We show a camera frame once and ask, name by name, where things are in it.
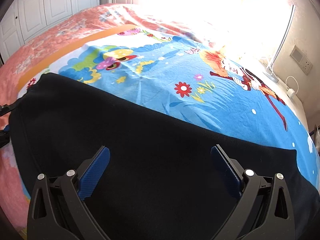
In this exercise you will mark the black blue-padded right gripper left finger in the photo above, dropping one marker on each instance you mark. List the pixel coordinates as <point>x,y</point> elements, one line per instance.
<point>57,209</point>

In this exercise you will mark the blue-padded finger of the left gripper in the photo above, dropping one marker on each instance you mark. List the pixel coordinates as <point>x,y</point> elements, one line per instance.
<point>4,136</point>

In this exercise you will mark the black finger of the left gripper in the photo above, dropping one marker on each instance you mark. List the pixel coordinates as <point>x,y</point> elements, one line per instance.
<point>5,109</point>

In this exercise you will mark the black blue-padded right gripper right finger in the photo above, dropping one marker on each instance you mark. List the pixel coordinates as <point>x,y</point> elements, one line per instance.
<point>263,208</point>

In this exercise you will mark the black pants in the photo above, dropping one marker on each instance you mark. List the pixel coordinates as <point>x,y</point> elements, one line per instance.
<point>162,181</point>

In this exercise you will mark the pink floral bed cover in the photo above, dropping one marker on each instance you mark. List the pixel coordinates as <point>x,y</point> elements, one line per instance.
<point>14,199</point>

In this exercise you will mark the white wardrobe doors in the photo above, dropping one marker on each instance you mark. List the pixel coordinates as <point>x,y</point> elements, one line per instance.
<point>22,20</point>

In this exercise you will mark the blue cartoon bed sheet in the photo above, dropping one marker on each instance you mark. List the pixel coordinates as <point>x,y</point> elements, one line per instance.
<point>187,80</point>

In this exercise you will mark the white charger with cable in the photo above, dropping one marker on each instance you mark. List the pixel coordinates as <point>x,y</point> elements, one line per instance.
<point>291,92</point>

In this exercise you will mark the white wall socket panel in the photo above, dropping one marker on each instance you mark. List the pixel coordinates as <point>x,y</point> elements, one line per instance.
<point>301,59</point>

